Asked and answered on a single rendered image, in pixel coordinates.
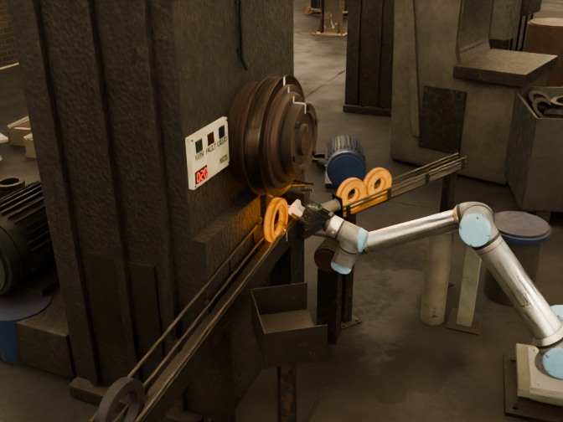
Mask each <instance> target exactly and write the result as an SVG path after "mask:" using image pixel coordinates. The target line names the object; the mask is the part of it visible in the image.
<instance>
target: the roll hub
mask: <svg viewBox="0 0 563 422"><path fill-rule="evenodd" d="M297 103H305V104H297ZM297 103H293V104H292V105H291V106H290V108H289V109H288V111H287V113H286V115H285V118H284V121H283V124H282V128H281V136H280V159H281V166H282V168H283V170H284V172H285V173H286V174H289V175H294V176H302V169H303V168H305V173H306V171H307V170H308V169H309V167H310V165H311V163H312V159H313V155H312V151H313V150H315V148H316V144H317V137H318V126H315V120H316V119H317V115H316V111H315V109H314V107H313V105H312V104H311V103H307V102H299V101H297ZM305 105H306V113H305ZM307 105H311V110H310V111H308V110H307ZM297 122H299V125H300V126H299V128H298V129H296V127H295V125H296V123H297ZM293 156H297V160H296V161H295V162H293V160H292V159H293Z"/></svg>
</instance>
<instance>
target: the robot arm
mask: <svg viewBox="0 0 563 422"><path fill-rule="evenodd" d="M315 203H317V202H315V201H313V200H312V202H311V204H308V205H307V206H306V208H304V207H303V206H302V205H301V201H300V200H298V199H297V200H296V201H295V202H294V203H293V204H292V205H288V213H289V214H290V215H291V216H292V217H293V218H294V219H295V220H296V221H298V222H300V223H303V224H306V225H308V226H312V227H311V228H309V229H306V230H305V231H304V232H303V234H302V236H303V237H304V239H306V238H309V237H311V236H312V235H313V234H315V233H317V232H318V231H319V230H321V229H323V231H324V232H326V235H328V236H330V237H332V238H334V239H336V240H337V241H340V242H339V245H338V248H337V250H336V252H335V254H334V257H333V259H332V262H331V266H332V268H333V269H334V270H336V271H337V272H338V273H341V274H348V273H349V272H350V271H351V270H352V267H353V265H354V262H355V261H356V260H357V259H358V258H359V256H360V255H364V254H368V253H370V252H372V251H376V250H382V249H385V248H389V247H392V246H396V245H399V244H405V243H409V242H411V241H415V240H419V239H424V238H428V237H432V236H435V235H439V234H445V233H448V232H452V231H455V230H459V234H460V237H461V239H462V240H463V241H464V242H465V243H466V244H468V245H471V246H472V247H473V249H474V250H475V251H476V252H477V254H478V255H479V257H480V258H481V260H482V261H483V263H484V264H485V265H486V266H487V268H488V270H489V271H490V273H491V274H492V275H493V277H494V279H495V280H496V281H497V282H498V284H499V285H500V287H501V288H502V290H503V291H504V293H505V294H506V296H507V297H508V298H509V300H510V301H511V302H512V304H513V305H514V307H515V309H516V310H517V312H518V313H519V314H520V315H521V317H522V318H523V320H524V322H525V323H526V324H527V326H528V327H529V329H530V330H531V331H532V333H533V334H534V338H533V343H534V345H535V346H536V347H537V349H538V350H539V351H538V352H537V354H536V355H535V366H536V368H537V369H538V370H539V371H540V372H542V373H543V374H544V375H546V376H549V377H551V378H555V379H559V380H563V305H556V306H549V304H548V303H547V302H546V300H545V298H544V297H543V296H542V295H541V293H540V291H539V290H538V289H537V287H536V286H535V284H534V282H533V281H532V280H531V279H530V278H529V276H528V274H527V273H526V271H525V270H524V268H523V267H522V265H521V264H520V263H519V261H518V260H517V258H516V257H515V256H514V254H513V252H512V251H511V249H510V248H509V247H508V245H507V244H506V243H505V241H504V239H503V238H502V236H501V234H500V233H499V231H498V230H497V228H496V227H495V225H494V224H493V221H494V215H493V211H492V209H491V208H490V207H489V206H488V205H486V204H484V203H479V202H466V203H460V204H457V205H456V207H455V208H454V209H452V210H449V211H446V212H442V213H439V214H433V215H431V216H427V217H424V218H421V219H415V220H412V221H409V222H405V223H403V224H397V225H394V226H390V227H387V228H384V229H378V230H376V231H372V232H368V231H366V230H364V229H362V228H360V227H358V226H356V225H354V224H351V223H350V222H348V221H346V220H344V219H341V218H340V217H338V216H336V215H335V216H333V212H331V211H329V210H327V209H325V208H323V206H322V205H321V204H320V203H317V204H319V206H314V204H315ZM302 215H303V216H302Z"/></svg>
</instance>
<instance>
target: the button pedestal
mask: <svg viewBox="0 0 563 422"><path fill-rule="evenodd" d="M481 261H482V260H481V258H480V257H479V255H478V254H477V252H476V251H475V250H474V249H473V247H472V246H471V245H468V244H467V249H466V255H465V262H464V269H463V276H462V288H461V295H460V301H459V307H458V309H457V308H452V310H451V313H450V316H449V318H448V322H447V326H446V328H447V329H451V330H455V331H459V332H465V333H470V334H473V335H479V331H480V327H481V324H482V319H483V314H482V313H477V312H474V308H475V302H476V296H477V290H478V279H479V273H480V267H481Z"/></svg>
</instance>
